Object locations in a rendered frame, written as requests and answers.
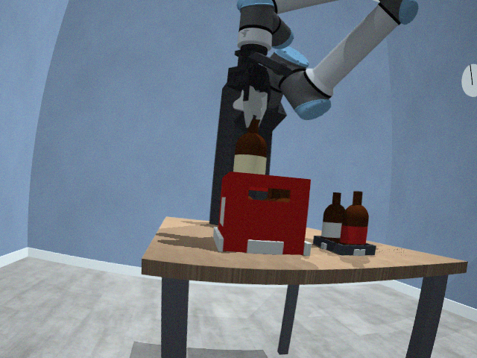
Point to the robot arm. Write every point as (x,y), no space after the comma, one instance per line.
(308,90)

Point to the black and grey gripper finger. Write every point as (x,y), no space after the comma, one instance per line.
(245,102)
(261,102)

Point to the red crate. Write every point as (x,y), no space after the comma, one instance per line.
(263,220)

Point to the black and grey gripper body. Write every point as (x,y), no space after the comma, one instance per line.
(259,74)

